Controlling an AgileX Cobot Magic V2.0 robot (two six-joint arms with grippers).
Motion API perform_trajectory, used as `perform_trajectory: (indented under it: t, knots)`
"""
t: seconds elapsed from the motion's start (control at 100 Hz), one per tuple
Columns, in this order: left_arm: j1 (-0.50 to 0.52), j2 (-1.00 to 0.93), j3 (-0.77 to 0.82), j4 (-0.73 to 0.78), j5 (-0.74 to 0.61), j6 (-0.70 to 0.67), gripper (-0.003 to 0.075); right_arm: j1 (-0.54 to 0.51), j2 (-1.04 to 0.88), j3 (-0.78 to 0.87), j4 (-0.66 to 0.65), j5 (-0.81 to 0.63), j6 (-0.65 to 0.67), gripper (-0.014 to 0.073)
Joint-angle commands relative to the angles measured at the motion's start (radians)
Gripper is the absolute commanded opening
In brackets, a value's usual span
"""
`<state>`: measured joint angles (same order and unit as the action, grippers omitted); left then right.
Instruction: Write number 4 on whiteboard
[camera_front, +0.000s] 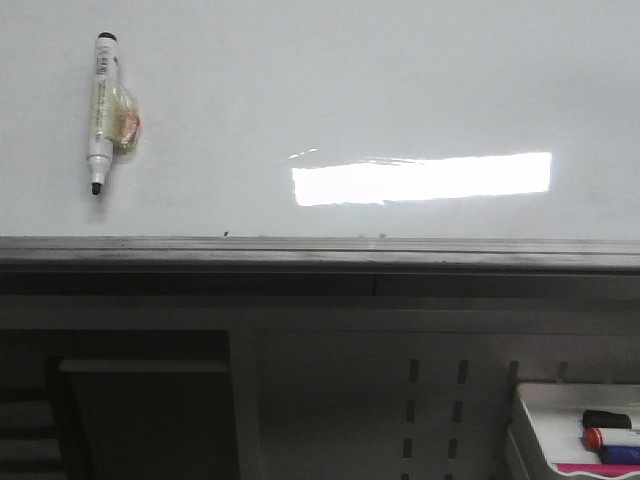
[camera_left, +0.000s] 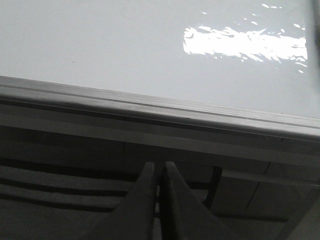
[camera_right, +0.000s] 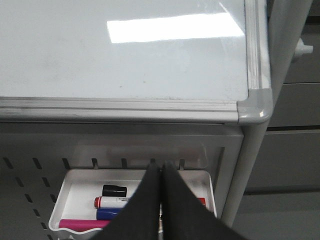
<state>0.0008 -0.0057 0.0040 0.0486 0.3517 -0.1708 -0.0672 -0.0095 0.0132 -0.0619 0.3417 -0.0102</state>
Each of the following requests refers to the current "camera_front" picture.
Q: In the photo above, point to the white whiteboard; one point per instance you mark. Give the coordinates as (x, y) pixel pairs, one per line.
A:
(402, 119)

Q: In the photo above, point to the pink paper in tray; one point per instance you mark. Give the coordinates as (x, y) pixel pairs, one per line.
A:
(605, 470)

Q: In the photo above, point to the white slotted metal panel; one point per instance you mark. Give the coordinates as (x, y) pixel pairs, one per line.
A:
(349, 404)

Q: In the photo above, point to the red capped marker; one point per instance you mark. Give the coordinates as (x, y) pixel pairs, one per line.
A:
(595, 438)

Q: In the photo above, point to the blue marker in tray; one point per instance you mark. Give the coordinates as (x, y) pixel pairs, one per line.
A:
(619, 455)

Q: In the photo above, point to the white plastic tray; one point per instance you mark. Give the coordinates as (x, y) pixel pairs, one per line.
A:
(546, 426)

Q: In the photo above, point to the grey whiteboard frame ledge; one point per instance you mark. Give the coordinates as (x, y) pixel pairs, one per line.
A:
(319, 266)

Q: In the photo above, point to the white whiteboard marker with magnet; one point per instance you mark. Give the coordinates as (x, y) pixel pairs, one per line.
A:
(115, 121)

